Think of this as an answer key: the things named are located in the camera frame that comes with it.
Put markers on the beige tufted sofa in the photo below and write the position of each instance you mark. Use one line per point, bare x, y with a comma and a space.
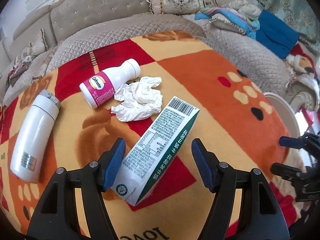
70, 28

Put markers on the plush toy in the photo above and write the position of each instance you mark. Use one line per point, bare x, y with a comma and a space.
301, 62

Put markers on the green white milk carton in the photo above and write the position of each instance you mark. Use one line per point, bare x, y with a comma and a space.
148, 160

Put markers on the orange red patterned blanket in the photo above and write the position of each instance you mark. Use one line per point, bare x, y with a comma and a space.
235, 121

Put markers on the blue cushion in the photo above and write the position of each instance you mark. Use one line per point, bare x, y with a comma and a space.
276, 35

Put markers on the pink label white bottle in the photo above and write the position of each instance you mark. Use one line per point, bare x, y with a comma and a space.
102, 86

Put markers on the green patterned curtain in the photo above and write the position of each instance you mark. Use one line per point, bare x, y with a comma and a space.
299, 15

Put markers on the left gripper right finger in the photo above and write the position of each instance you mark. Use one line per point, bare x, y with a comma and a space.
260, 215

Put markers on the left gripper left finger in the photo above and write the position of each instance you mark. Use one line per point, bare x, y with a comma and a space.
55, 216

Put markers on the colourful blanket pile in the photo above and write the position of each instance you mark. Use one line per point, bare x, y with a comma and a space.
238, 16

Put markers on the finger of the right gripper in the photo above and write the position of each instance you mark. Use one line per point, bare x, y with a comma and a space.
306, 185
308, 142

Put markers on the white thermos bottle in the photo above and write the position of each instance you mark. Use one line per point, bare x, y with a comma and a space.
33, 137

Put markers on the small side cushion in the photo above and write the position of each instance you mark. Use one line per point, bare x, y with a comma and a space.
34, 48

